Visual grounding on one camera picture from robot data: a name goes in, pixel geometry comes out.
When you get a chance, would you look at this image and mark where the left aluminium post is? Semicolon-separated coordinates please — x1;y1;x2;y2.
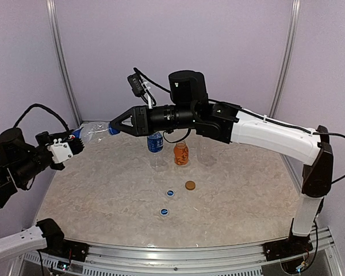
45;0;83;126

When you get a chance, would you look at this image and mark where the aluminium front rail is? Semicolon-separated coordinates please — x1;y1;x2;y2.
8;228;345;275

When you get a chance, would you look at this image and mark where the orange drink bottle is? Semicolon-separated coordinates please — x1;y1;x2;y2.
174;140;189;166

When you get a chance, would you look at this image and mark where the right aluminium post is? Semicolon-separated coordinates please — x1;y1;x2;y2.
269;0;301;118

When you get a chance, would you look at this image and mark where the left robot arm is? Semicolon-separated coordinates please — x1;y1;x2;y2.
0;127;84;263

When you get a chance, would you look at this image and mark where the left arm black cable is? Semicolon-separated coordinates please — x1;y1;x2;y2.
0;103;72;190

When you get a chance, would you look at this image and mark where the aluminium post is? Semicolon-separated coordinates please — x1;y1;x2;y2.
45;0;83;126
269;0;301;118

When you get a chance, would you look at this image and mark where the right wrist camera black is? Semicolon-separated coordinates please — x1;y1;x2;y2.
127;73;157;109

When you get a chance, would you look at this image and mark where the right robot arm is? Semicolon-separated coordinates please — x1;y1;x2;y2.
110;70;334;255

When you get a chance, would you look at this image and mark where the blue white cap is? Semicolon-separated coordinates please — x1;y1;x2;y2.
159;208;169;216

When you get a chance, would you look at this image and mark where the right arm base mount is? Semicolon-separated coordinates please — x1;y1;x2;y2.
262;229;313;262

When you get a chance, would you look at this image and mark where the white bottle cap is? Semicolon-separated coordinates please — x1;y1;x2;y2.
166;190;175;197

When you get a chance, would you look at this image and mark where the brown bottle cap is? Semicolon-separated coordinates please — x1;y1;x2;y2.
185;181;196;190

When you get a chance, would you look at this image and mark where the clear bottle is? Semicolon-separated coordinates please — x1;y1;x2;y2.
197;137;217;166

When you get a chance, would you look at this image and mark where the blue bottle cap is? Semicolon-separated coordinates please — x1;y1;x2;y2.
108;122;120;136

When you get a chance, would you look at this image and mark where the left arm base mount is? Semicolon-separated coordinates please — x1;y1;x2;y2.
36;218;90;262

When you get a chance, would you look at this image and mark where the blue label bottle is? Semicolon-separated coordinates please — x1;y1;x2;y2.
72;121;109;144
147;132;164;168

